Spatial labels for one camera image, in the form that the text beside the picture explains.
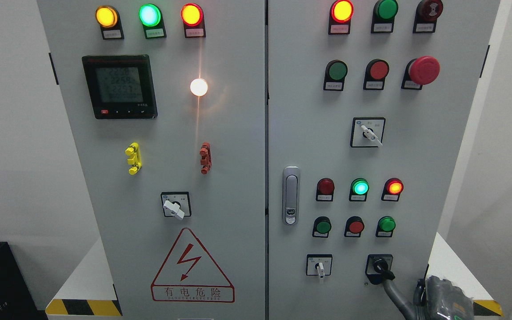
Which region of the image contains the red push button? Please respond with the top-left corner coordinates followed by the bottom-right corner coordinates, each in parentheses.
top-left (344, 216), bottom-right (364, 238)
top-left (363, 59), bottom-right (389, 90)

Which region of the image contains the black knob selector switch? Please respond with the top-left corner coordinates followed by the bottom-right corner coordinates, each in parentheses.
top-left (364, 254), bottom-right (396, 285)

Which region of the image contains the yellow indicator light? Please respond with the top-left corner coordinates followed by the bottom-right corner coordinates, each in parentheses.
top-left (94, 5), bottom-right (124, 40)

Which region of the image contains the white platform with hazard stripes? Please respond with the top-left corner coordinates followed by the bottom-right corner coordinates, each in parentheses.
top-left (44, 234), bottom-right (505, 320)

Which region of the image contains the dark red buzzer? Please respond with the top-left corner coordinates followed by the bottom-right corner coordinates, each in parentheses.
top-left (412, 0), bottom-right (444, 34)

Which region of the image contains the red push button lower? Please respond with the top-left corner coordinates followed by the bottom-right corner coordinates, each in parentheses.
top-left (344, 216), bottom-right (364, 238)

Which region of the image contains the green push button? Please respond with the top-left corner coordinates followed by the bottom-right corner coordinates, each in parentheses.
top-left (323, 60), bottom-right (348, 92)
top-left (312, 216), bottom-right (332, 238)

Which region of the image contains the green indicator top right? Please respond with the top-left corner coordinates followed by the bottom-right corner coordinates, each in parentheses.
top-left (371, 0), bottom-right (399, 34)

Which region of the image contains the grey left cabinet door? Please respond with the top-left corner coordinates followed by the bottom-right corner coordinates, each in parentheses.
top-left (37, 0), bottom-right (266, 320)

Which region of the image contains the red push button upper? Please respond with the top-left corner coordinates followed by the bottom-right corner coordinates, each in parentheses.
top-left (363, 59), bottom-right (389, 90)

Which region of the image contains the grey right cabinet door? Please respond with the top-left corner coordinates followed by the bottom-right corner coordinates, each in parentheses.
top-left (268, 0), bottom-right (500, 320)

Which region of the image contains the white selector switch upper right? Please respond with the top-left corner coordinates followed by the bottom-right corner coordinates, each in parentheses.
top-left (350, 117), bottom-right (386, 148)

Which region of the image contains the green illuminated button lower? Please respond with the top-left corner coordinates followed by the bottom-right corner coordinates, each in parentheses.
top-left (376, 216), bottom-right (396, 238)

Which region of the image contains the green push button upper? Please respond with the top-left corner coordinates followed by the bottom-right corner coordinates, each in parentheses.
top-left (323, 60), bottom-right (348, 92)

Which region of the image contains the black digital power meter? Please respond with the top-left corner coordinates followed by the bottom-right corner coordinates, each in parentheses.
top-left (81, 54), bottom-right (158, 120)

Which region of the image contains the red lit indicator top right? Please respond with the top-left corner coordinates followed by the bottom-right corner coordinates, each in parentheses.
top-left (328, 0), bottom-right (354, 35)

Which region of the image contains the white selector switch lower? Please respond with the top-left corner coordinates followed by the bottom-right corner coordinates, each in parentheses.
top-left (305, 254), bottom-right (333, 278)

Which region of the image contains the green lit indicator light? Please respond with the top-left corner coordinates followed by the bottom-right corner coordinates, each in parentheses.
top-left (138, 4), bottom-right (167, 39)

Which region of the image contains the red terminal connector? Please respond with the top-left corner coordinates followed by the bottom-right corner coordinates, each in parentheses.
top-left (199, 141), bottom-right (212, 175)

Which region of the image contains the red emergency stop button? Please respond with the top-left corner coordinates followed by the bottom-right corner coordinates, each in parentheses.
top-left (401, 56), bottom-right (440, 90)

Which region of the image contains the white selector switch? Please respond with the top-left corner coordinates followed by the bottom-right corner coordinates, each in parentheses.
top-left (350, 117), bottom-right (386, 148)
top-left (305, 254), bottom-right (333, 278)

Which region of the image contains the white lit indicator lamp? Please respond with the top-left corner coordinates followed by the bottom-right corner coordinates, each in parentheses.
top-left (189, 78), bottom-right (208, 97)

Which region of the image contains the white selector switch left door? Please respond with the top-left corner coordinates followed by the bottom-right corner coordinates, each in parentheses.
top-left (160, 191), bottom-right (192, 220)

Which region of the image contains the red indicator light left door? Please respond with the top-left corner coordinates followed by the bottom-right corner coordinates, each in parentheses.
top-left (181, 3), bottom-right (207, 38)

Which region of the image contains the silver door lock handle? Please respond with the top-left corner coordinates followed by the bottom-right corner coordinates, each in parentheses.
top-left (282, 166), bottom-right (300, 225)

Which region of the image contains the red high voltage warning sticker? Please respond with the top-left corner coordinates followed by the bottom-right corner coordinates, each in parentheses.
top-left (151, 228), bottom-right (235, 303)

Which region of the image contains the dark red indicator left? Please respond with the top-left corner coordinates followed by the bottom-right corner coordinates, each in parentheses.
top-left (316, 178), bottom-right (335, 202)

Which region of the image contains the grey cabinet door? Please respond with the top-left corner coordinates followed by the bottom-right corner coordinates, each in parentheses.
top-left (37, 0), bottom-right (266, 320)
top-left (268, 0), bottom-right (500, 320)

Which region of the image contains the green push button lower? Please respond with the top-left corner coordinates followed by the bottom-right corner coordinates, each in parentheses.
top-left (312, 216), bottom-right (332, 238)

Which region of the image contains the yellow terminal connector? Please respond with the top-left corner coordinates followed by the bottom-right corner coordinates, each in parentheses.
top-left (125, 142), bottom-right (142, 176)

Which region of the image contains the green lit indicator middle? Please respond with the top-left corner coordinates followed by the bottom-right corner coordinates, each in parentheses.
top-left (349, 178), bottom-right (369, 202)

